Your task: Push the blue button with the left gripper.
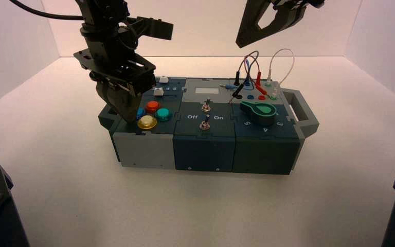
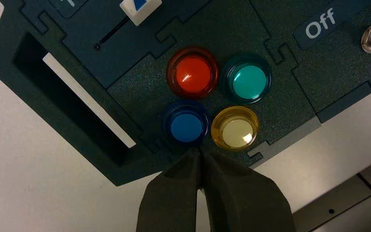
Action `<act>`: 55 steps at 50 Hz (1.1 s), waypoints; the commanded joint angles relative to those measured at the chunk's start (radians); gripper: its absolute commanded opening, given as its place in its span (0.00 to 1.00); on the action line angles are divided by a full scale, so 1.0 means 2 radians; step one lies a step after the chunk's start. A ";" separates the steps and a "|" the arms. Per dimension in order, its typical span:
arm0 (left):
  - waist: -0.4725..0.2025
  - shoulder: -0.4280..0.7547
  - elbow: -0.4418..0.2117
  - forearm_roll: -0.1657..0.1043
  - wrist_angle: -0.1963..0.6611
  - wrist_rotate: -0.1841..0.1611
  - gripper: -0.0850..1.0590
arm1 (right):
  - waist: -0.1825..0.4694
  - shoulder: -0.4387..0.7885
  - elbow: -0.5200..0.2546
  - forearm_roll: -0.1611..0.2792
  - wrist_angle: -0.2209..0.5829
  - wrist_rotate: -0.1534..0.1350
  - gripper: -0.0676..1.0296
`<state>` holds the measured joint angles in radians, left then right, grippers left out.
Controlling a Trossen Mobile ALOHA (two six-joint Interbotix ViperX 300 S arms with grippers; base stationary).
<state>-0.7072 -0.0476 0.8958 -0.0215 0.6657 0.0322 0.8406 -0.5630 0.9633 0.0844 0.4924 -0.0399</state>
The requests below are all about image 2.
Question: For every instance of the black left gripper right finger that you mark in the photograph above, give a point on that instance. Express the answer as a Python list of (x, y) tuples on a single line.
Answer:
[(243, 201)]

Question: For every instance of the green round push button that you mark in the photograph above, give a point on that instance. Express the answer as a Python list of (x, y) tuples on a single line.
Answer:
[(249, 82)]

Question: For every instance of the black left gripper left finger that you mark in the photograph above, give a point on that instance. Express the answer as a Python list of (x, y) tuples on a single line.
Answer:
[(172, 201)]

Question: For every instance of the white slider knob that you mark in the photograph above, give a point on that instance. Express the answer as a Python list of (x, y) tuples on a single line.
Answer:
[(140, 14)]

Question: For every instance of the red round push button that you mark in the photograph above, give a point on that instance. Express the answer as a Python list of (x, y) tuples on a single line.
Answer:
[(193, 74)]

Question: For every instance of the blue round push button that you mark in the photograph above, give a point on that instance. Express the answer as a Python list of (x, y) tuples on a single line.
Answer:
[(186, 128)]

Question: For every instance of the yellow round push button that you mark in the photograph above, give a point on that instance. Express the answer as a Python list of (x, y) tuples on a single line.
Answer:
[(237, 133)]

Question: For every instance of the dark modular task board box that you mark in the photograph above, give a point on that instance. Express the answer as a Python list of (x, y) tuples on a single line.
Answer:
[(137, 89)]

